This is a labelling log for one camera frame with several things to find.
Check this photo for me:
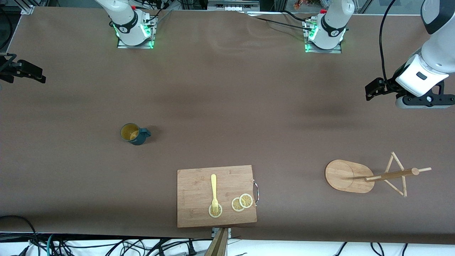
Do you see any teal cup yellow inside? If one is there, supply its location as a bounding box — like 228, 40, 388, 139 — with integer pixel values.
121, 123, 152, 146

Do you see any wooden cup rack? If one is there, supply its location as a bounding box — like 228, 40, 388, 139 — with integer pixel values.
325, 152, 432, 198

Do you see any grey power strip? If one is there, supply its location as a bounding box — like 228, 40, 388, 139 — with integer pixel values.
208, 0, 260, 12

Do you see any yellow plastic fork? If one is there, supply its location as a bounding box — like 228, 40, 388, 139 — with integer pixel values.
211, 174, 219, 214

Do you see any bamboo cutting board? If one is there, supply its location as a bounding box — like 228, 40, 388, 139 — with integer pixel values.
177, 165, 259, 228

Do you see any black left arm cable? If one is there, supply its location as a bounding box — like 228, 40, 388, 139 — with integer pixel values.
379, 0, 397, 84

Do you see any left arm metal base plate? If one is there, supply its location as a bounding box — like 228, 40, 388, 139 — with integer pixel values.
305, 20, 342, 54

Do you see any teal cable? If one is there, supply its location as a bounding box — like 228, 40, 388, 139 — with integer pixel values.
46, 234, 57, 256

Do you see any wooden camera post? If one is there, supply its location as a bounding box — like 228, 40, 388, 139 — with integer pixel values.
204, 228, 229, 256

